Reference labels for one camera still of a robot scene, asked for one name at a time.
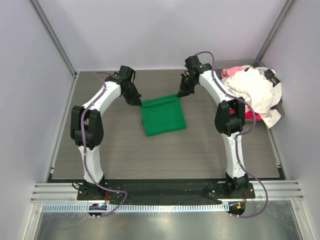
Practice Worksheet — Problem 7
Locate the green t shirt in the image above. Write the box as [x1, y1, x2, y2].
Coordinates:
[140, 94, 187, 137]

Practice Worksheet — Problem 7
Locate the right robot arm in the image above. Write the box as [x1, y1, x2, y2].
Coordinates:
[177, 55, 249, 197]

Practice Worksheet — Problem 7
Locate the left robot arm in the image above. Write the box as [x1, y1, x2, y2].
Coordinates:
[70, 65, 142, 199]

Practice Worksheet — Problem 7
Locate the clear plastic bin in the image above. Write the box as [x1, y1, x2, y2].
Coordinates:
[212, 58, 289, 126]

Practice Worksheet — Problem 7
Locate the pink t shirt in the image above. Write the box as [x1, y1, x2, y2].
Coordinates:
[221, 65, 251, 78]

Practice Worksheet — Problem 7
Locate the white t shirt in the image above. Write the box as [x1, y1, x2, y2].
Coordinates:
[221, 65, 284, 129]

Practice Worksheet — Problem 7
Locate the red t shirt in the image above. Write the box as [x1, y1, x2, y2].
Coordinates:
[244, 107, 263, 121]

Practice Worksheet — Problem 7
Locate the left aluminium corner post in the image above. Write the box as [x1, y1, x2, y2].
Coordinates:
[29, 0, 77, 78]

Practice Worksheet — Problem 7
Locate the aluminium corner post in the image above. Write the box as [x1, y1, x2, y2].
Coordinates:
[29, 0, 77, 78]
[253, 0, 296, 67]

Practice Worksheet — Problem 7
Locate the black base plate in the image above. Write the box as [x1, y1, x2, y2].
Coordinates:
[72, 178, 256, 206]

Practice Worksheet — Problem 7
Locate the right aluminium corner post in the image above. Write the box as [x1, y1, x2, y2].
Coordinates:
[253, 0, 296, 67]

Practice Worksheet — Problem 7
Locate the aluminium rail frame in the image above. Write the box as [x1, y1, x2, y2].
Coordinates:
[30, 179, 304, 205]

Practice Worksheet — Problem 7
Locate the white slotted cable duct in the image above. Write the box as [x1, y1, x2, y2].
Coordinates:
[42, 202, 229, 214]

